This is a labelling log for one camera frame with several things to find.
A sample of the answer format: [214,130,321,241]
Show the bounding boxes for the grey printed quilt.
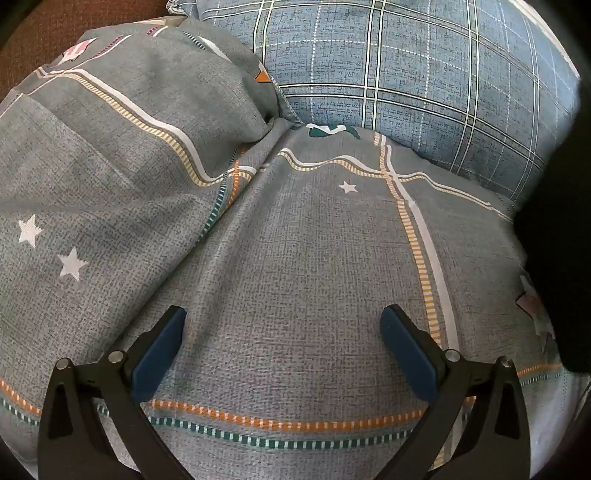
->
[0,16,298,365]

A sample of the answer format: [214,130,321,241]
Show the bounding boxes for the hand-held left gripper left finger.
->
[37,305,195,480]

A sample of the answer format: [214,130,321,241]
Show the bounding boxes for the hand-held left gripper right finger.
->
[379,304,532,480]

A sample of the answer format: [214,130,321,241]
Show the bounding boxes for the black pants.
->
[514,85,591,376]

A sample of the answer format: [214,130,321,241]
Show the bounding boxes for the brown headboard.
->
[0,0,185,95]

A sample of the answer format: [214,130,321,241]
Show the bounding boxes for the blue plaid pillow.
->
[166,0,583,214]

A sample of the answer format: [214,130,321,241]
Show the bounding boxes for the grey printed bed sheet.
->
[0,122,591,480]

